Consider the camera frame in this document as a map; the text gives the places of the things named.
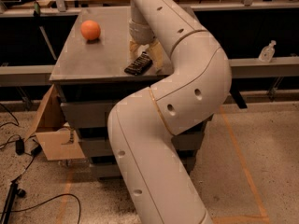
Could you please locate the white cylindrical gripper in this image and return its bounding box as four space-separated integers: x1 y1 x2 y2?
129 20 163 71

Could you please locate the black rxbar chocolate bar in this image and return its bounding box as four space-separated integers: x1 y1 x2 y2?
124 51 153 76

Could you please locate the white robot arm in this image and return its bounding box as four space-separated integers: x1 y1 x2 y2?
107 0 232 224

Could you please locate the grey drawer cabinet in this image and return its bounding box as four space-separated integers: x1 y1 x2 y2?
49 6 214 179

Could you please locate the orange fruit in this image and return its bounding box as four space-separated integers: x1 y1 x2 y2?
80 21 101 40

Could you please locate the clear sanitizer bottle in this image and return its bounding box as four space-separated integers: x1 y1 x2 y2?
258 40 277 63

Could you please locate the brown cardboard box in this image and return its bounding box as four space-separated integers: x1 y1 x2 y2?
24 86 85 161

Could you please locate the black power adapter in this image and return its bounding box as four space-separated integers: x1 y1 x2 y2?
15 138 24 155

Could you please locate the black stand leg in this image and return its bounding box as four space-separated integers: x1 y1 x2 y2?
0 181 26 224

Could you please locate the grey metal rail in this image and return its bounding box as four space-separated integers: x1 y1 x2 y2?
0 56 299 87

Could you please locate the black floor cable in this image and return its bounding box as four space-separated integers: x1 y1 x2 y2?
0 103 82 224

